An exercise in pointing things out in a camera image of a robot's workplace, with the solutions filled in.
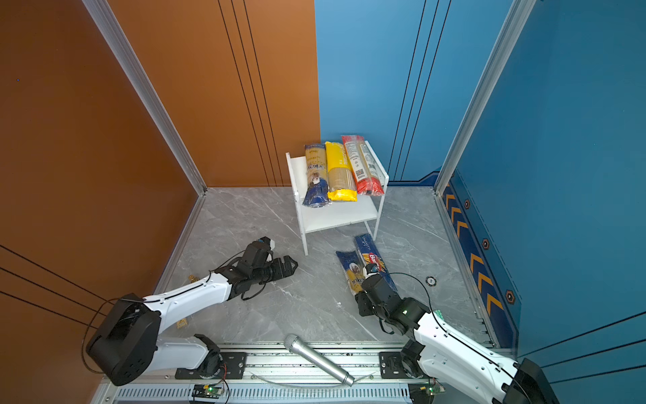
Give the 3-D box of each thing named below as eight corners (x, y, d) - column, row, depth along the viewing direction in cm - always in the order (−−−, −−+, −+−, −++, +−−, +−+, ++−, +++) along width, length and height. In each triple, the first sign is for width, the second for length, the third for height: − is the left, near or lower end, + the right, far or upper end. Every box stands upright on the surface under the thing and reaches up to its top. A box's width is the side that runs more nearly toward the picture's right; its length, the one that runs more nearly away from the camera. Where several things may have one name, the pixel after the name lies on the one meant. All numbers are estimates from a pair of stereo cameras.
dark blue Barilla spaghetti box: (376, 295, 89) (377, 291, 86) (352, 242, 103) (353, 237, 100) (394, 289, 90) (396, 285, 87) (368, 238, 104) (369, 233, 101)
